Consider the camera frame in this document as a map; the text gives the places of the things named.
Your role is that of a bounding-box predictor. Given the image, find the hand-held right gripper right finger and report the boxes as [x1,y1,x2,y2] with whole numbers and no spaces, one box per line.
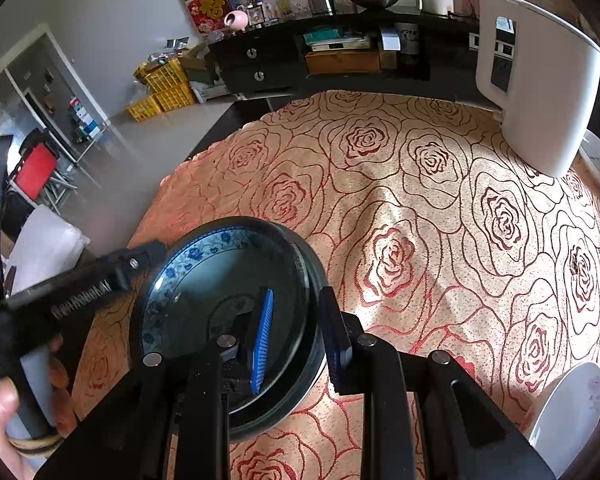
[319,286,556,480]

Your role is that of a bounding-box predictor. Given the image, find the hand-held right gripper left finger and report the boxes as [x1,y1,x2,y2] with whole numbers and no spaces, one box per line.
[32,287,276,480]

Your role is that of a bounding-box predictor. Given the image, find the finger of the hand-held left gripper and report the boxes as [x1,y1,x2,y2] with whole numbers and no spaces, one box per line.
[77,239,169,293]

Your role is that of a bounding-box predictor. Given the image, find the blue patterned bowl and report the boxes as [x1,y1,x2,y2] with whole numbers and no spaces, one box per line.
[128,216,328,445]

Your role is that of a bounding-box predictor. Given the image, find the white bowl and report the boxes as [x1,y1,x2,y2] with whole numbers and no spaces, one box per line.
[527,361,600,478]

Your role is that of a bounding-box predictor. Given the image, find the white cushion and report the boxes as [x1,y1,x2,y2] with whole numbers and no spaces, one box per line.
[2,205,92,296]

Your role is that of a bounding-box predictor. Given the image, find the red folding chair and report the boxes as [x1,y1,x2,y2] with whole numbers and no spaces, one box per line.
[7,130,78,216]

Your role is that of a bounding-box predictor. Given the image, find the shelf with boxes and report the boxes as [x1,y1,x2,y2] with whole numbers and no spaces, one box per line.
[67,95,103,143]

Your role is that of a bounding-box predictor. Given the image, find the rose patterned tablecloth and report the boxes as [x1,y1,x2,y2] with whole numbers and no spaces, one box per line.
[70,90,600,480]

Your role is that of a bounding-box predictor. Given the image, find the cardboard box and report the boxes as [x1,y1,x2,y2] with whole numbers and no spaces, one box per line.
[180,42,216,83]

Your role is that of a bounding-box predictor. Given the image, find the black cabinet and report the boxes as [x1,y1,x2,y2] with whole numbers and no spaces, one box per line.
[207,7,481,98]

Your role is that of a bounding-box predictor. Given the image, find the red gift box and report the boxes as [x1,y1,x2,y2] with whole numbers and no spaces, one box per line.
[186,0,231,36]

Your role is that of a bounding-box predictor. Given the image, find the pink round ornament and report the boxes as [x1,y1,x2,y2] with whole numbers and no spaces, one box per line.
[225,10,251,33]

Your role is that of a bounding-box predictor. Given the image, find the blue picture box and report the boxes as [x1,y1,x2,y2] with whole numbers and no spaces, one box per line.
[228,0,268,26]

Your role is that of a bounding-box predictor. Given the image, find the wooden box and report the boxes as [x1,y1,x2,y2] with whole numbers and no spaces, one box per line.
[305,49,383,76]

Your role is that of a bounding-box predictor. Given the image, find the teal books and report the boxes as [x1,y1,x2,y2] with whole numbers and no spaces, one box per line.
[302,27,371,52]

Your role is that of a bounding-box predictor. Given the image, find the dark jar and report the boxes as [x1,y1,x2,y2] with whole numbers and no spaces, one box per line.
[397,22,421,68]

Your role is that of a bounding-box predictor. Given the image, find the white electric kettle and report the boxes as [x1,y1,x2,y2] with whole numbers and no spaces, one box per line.
[475,0,600,178]

